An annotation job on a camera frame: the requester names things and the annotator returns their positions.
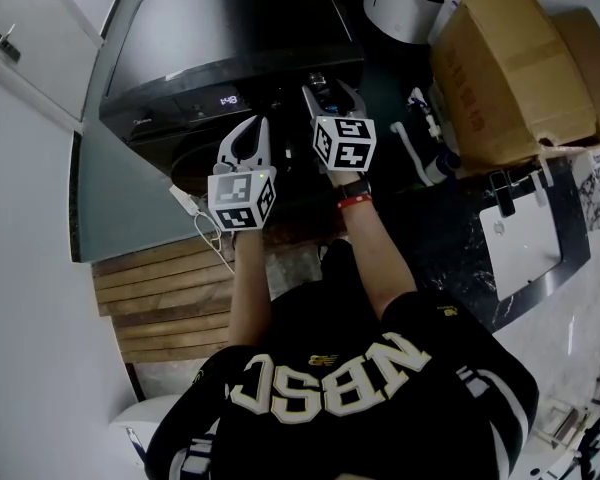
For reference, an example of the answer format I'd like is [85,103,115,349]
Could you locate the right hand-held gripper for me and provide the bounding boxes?
[301,79,378,174]

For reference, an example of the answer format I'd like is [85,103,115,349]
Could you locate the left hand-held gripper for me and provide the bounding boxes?
[207,115,278,232]

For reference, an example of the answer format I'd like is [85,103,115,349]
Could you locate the black washing machine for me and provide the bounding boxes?
[98,0,367,193]

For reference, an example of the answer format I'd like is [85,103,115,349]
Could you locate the person's right forearm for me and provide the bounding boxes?
[328,168,422,320]

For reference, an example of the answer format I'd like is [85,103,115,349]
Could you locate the person's left forearm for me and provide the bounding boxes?
[226,227,275,355]

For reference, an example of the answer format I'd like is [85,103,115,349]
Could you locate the black wrist watch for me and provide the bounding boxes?
[336,179,373,200]

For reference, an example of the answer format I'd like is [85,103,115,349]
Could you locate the red wristband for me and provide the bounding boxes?
[336,194,374,210]

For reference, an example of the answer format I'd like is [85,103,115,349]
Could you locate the white water valve pipes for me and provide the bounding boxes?
[406,85,462,185]

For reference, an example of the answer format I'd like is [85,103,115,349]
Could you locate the white rounded appliance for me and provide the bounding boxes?
[363,0,462,45]

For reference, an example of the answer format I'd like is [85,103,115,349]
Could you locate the large cardboard box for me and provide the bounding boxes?
[428,0,600,172]

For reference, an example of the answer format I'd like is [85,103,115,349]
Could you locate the wooden slatted platform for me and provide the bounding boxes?
[91,238,237,365]

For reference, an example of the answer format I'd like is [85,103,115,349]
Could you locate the black marble counter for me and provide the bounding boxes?
[414,151,594,332]

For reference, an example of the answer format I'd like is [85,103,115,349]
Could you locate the black faucet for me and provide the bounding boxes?
[488,169,517,218]

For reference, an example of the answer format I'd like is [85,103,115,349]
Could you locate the white sink basin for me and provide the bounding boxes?
[478,189,564,303]

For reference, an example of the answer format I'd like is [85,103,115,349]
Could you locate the white door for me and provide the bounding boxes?
[0,0,105,124]

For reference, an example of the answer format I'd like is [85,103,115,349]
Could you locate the small cardboard box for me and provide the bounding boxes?
[549,9,600,145]

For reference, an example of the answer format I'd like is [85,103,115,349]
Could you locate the black lettered jersey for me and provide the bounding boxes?
[144,288,540,480]

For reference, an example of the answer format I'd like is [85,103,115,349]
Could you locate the black patterned white cloth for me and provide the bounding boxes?
[575,148,600,230]

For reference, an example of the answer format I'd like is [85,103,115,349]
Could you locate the white charger with cable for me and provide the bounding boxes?
[168,184,237,275]

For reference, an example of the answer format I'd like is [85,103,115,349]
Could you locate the white drain hose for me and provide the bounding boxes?
[390,121,434,187]

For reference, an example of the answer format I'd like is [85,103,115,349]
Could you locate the metal door handle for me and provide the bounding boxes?
[0,22,22,62]

